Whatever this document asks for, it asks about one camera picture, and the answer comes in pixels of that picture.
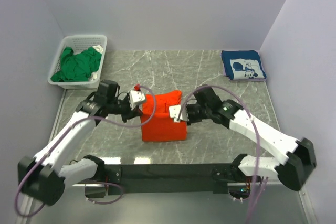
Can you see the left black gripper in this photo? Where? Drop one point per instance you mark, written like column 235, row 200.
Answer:
column 134, row 113

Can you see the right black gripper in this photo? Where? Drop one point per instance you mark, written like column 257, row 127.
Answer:
column 189, row 115

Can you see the orange t shirt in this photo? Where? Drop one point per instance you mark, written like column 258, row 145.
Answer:
column 161, row 127

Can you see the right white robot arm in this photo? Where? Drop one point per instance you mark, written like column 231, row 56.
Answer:
column 278, row 155

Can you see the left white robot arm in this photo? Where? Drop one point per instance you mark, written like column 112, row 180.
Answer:
column 44, row 176

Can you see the green t shirt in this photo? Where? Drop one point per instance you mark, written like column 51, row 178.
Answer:
column 77, row 67

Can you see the white garment in basket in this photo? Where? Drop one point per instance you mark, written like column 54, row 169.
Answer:
column 98, row 48

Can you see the folded blue printed t shirt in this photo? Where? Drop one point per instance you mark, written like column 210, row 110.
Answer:
column 243, row 65

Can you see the black base crossbeam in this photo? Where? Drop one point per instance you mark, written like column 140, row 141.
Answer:
column 172, row 178

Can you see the white plastic laundry basket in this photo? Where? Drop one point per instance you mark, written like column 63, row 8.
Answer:
column 79, row 43

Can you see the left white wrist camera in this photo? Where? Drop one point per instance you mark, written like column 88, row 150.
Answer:
column 136, row 97

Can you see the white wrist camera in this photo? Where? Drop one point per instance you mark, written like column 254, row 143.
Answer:
column 136, row 97
column 178, row 113

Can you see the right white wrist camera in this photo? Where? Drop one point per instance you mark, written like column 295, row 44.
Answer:
column 178, row 113

